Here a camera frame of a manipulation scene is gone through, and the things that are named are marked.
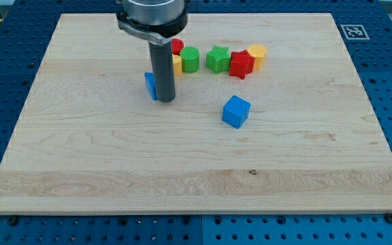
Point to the red cylinder block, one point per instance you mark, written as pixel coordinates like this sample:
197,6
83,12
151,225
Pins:
176,46

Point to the yellow hexagon block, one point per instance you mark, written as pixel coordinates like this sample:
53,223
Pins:
259,53

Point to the red star block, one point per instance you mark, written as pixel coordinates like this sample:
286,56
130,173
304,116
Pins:
241,64

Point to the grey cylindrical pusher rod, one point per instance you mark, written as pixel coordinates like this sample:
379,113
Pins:
163,71

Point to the blue triangle block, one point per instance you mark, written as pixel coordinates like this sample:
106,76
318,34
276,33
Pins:
150,84

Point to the blue cube block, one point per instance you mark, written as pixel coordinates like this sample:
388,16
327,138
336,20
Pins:
236,111

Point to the green cylinder block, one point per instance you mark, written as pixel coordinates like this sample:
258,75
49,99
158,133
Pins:
190,59

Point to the white fiducial marker tag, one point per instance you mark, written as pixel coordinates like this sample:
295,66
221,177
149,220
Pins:
354,32

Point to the yellow block behind rod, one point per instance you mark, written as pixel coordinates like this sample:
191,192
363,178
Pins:
177,64

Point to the wooden board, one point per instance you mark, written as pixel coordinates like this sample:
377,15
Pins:
90,140

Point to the green star block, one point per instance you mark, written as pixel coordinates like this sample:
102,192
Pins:
218,59

